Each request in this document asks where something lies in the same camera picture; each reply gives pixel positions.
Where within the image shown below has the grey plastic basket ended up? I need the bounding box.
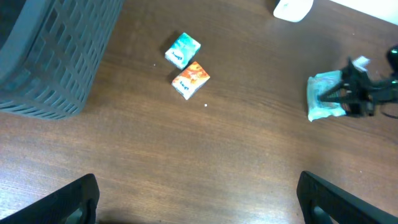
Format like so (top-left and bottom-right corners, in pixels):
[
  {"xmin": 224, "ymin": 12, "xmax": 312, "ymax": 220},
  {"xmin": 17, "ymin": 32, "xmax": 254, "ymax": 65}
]
[{"xmin": 1, "ymin": 0, "xmax": 123, "ymax": 120}]

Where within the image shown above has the green wipes pack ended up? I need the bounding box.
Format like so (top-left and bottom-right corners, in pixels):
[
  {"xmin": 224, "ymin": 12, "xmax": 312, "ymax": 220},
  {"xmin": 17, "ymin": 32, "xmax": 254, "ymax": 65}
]
[{"xmin": 306, "ymin": 70, "xmax": 348, "ymax": 123}]

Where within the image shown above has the orange small tissue pack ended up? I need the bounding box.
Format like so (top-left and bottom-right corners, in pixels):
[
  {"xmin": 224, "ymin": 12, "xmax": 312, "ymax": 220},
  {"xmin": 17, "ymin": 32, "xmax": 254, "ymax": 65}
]
[{"xmin": 172, "ymin": 62, "xmax": 210, "ymax": 100}]

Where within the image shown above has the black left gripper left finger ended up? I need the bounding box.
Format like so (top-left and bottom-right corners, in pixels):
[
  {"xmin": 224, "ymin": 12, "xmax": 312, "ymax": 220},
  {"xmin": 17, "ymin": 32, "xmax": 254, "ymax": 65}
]
[{"xmin": 1, "ymin": 174, "xmax": 100, "ymax": 224}]

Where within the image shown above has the teal small tissue pack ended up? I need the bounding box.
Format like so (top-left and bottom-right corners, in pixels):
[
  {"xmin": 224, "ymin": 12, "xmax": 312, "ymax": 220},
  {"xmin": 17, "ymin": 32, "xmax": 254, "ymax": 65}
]
[{"xmin": 165, "ymin": 32, "xmax": 201, "ymax": 70}]

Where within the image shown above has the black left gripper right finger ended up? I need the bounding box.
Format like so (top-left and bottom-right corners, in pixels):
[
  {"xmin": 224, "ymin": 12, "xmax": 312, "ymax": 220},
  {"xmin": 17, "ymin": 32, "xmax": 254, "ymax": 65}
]
[{"xmin": 297, "ymin": 170, "xmax": 397, "ymax": 223}]

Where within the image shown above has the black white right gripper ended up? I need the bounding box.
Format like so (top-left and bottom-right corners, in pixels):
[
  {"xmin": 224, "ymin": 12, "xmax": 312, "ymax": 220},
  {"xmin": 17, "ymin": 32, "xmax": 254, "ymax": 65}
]
[{"xmin": 318, "ymin": 57, "xmax": 397, "ymax": 118}]

